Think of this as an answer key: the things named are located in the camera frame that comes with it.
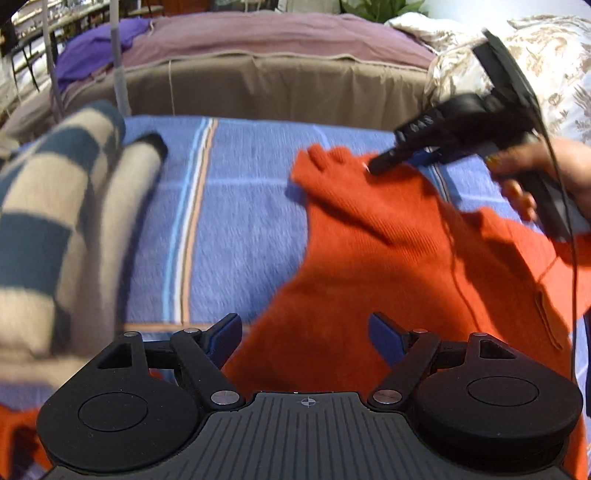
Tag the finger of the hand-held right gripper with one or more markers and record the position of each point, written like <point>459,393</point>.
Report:
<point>415,127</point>
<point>397,160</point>

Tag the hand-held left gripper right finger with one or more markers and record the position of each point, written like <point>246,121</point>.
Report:
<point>386,336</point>

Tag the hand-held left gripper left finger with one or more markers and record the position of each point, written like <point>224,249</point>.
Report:
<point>225,336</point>

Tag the orange knit sweater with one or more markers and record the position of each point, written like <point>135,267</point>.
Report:
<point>392,258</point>

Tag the person's right hand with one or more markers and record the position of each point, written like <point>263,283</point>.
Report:
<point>561,161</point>

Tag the floral patterned pillow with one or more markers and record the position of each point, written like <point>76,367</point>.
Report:
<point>554,60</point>

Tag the green potted plant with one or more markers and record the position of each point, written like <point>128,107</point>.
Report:
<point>381,8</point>

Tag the blue striped bed sheet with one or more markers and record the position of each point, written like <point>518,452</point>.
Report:
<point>249,194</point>

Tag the mauve blanket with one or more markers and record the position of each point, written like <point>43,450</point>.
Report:
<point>277,37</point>

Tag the teal and cream striped garment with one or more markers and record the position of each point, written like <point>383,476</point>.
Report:
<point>41,221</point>

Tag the grey metal pole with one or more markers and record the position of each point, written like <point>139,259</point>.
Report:
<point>119,60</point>

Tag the purple cloth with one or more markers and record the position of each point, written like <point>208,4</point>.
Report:
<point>90,50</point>

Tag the thin metal pole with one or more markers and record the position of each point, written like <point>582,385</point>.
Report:
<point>50,60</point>

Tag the metal shelf rack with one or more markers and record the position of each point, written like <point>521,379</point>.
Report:
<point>41,18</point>

